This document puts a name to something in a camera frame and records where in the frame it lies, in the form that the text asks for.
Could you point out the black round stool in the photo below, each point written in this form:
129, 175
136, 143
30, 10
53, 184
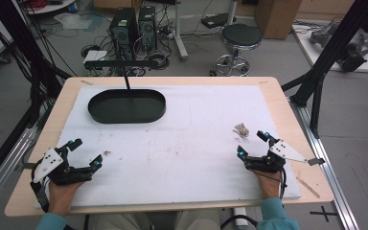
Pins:
241, 36

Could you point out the white platform board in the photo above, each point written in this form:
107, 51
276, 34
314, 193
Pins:
335, 52

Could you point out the white desk leg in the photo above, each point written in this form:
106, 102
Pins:
179, 32

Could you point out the black flat device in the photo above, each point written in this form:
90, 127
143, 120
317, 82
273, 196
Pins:
215, 20

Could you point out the white foam mat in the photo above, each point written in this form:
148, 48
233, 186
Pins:
179, 140

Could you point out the white box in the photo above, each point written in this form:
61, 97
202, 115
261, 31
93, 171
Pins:
95, 57

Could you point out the beige paper scrap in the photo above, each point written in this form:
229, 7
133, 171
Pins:
241, 129

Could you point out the person's left hand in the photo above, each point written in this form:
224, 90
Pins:
62, 198

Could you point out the black oval tray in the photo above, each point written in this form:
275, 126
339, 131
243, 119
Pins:
127, 106

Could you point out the wooden table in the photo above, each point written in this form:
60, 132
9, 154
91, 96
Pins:
290, 127

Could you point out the person's right hand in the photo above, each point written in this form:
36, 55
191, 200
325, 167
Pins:
269, 184

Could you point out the wooden stick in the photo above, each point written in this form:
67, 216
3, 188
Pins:
308, 187

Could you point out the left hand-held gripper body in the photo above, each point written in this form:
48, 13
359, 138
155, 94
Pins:
64, 171

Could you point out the black metal frame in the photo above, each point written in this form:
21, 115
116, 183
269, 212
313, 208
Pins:
32, 64
322, 64

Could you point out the black computer tower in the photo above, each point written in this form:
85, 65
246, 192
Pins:
147, 27
124, 30

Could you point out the cardboard box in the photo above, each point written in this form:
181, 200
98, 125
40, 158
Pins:
276, 17

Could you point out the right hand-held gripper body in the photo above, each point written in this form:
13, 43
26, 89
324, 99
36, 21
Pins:
274, 156

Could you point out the aluminium rail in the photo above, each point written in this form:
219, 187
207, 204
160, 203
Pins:
6, 163
326, 166

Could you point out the black camera stand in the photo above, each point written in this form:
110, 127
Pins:
123, 64

